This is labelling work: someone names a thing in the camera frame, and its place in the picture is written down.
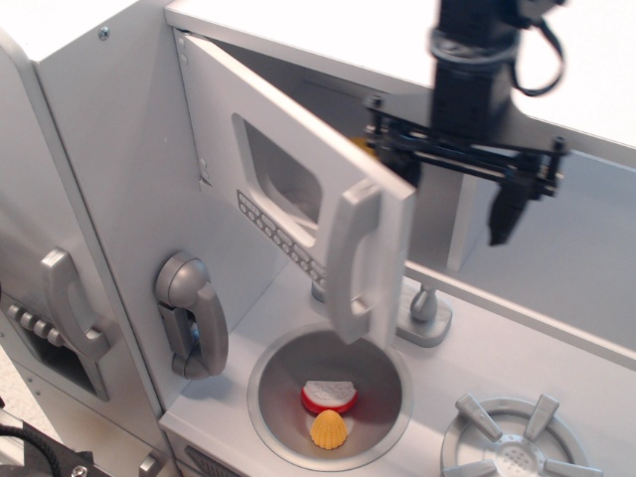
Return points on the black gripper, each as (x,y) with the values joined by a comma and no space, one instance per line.
(514,155)

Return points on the silver microwave door handle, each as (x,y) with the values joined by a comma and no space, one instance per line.
(357,216)

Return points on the grey microwave door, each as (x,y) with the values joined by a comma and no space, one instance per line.
(283,167)

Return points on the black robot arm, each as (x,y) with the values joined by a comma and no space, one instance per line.
(469,124)

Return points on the yellow toy food in microwave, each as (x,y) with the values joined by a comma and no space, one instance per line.
(362,143)

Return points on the silver toy faucet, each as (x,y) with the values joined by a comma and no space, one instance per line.
(384,310)

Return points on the round metal sink bowl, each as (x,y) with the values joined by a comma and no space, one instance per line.
(314,353)

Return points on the red white toy fruit slice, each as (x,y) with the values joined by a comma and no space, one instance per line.
(318,396)

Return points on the silver toy stove burner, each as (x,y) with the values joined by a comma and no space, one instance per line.
(506,436)

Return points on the white toy kitchen cabinet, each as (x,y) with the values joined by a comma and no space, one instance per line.
(98,158)

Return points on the yellow toy corn piece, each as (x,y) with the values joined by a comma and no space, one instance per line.
(329,430)

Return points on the grey ice dispenser panel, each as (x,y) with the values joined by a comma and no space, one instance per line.
(48,347)

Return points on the silver fridge door handle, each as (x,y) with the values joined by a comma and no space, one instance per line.
(70,310)

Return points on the silver lower drawer handle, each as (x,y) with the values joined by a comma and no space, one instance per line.
(149,467)

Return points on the black metal base bracket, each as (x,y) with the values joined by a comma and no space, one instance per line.
(26,451)

